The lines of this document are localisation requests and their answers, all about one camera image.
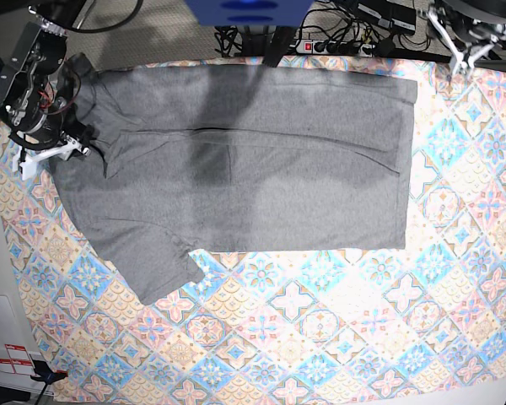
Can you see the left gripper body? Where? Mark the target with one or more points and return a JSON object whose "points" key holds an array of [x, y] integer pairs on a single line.
{"points": [[469, 34]]}

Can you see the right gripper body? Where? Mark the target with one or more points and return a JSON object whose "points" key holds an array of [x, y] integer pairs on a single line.
{"points": [[53, 136]]}

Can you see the grey T-shirt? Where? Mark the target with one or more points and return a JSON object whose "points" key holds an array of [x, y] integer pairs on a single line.
{"points": [[229, 158]]}

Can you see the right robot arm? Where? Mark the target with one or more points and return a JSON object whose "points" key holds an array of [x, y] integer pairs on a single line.
{"points": [[38, 90]]}

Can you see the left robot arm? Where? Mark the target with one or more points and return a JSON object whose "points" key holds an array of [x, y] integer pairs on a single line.
{"points": [[466, 4]]}

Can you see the white power strip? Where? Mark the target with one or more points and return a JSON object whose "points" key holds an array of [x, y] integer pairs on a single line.
{"points": [[334, 48]]}

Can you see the blue clamp bottom left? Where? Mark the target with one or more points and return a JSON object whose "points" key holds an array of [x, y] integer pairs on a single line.
{"points": [[47, 375]]}

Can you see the white box with red labels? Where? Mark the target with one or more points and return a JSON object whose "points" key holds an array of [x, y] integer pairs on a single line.
{"points": [[17, 363]]}

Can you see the patterned tile tablecloth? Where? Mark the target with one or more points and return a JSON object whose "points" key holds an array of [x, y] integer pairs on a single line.
{"points": [[315, 327]]}

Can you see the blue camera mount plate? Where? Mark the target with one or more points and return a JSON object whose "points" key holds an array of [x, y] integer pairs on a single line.
{"points": [[249, 12]]}

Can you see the black centre post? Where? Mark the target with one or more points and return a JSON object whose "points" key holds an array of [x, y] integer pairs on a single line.
{"points": [[279, 45]]}

